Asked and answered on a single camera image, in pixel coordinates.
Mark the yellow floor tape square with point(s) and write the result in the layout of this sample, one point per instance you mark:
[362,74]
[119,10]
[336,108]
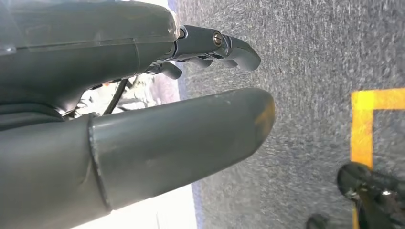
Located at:
[362,132]

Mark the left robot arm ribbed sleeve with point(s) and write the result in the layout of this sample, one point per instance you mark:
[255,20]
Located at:
[25,118]

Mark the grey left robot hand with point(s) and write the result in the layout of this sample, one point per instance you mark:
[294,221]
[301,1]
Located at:
[142,151]

